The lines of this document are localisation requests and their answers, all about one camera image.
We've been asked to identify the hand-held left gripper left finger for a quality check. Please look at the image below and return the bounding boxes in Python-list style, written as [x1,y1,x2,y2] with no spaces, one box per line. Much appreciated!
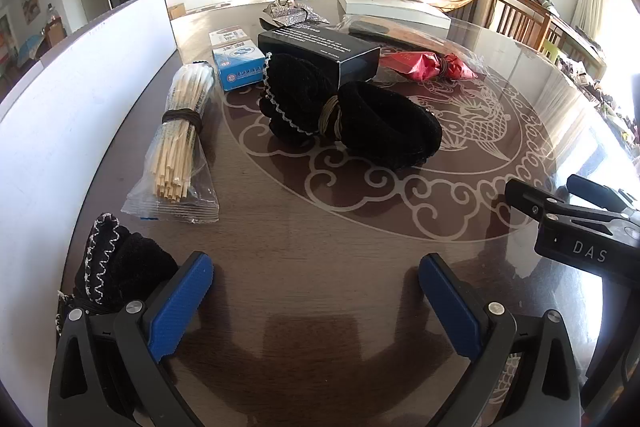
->
[47,251,215,427]

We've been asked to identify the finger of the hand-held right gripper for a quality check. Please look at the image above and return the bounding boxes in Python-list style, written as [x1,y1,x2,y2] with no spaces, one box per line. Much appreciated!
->
[566,174,640,220]
[504,178,636,233]

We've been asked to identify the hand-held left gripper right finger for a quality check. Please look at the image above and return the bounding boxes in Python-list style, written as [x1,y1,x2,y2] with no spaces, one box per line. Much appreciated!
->
[418,253,583,427]

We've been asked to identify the black scrunchie with white stitching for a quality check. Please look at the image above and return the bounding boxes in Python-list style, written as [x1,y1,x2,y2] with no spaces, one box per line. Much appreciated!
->
[57,213,178,313]

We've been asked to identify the bagged cotton swab bundle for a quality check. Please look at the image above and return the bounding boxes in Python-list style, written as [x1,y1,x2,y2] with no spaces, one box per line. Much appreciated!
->
[121,63,221,224]

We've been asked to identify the black scrunchie bundle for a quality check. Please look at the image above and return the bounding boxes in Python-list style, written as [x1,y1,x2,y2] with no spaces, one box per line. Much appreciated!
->
[260,52,443,170]

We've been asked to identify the red packet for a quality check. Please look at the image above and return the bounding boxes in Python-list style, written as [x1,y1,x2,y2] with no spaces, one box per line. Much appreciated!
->
[377,51,478,82]

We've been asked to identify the white cardboard box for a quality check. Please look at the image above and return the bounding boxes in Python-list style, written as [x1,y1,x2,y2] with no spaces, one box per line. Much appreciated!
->
[0,0,178,427]

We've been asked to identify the blue white medicine box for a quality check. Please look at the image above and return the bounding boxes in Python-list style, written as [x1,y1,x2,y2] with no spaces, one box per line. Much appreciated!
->
[209,27,267,92]

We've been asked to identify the cluttered wooden sideboard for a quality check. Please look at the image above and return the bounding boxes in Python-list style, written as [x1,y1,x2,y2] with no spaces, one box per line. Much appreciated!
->
[530,0,640,148]

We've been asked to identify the wooden chair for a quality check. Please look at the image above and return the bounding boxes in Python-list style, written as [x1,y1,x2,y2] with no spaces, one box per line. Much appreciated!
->
[492,0,553,48]

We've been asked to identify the white flat box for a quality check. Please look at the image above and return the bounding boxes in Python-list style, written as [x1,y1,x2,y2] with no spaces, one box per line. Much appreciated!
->
[336,0,452,29]

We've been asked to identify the black cardboard box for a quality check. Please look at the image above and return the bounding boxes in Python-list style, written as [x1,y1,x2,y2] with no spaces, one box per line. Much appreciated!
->
[257,24,381,84]

